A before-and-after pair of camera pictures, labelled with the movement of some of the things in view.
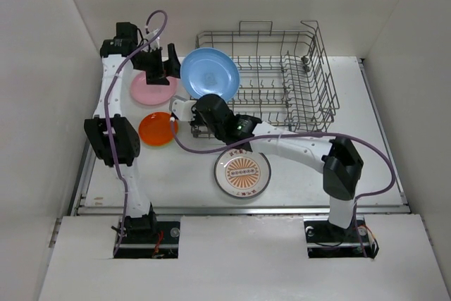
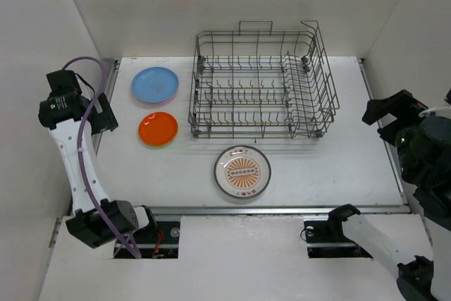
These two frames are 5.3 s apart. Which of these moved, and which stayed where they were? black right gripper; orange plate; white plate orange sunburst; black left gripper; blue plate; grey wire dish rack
Moved: black left gripper; black right gripper; blue plate
Stayed: white plate orange sunburst; orange plate; grey wire dish rack
